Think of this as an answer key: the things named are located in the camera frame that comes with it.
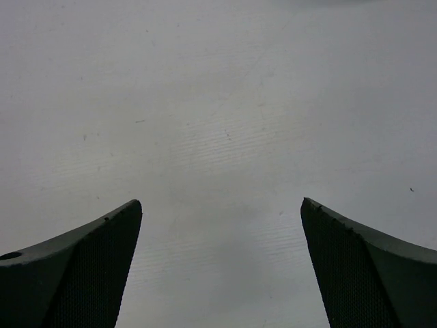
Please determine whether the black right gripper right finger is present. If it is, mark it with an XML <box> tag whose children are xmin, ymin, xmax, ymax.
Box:
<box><xmin>300</xmin><ymin>197</ymin><xmax>436</xmax><ymax>327</ymax></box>

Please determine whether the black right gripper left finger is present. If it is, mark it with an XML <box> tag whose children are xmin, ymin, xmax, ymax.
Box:
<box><xmin>1</xmin><ymin>200</ymin><xmax>142</xmax><ymax>327</ymax></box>

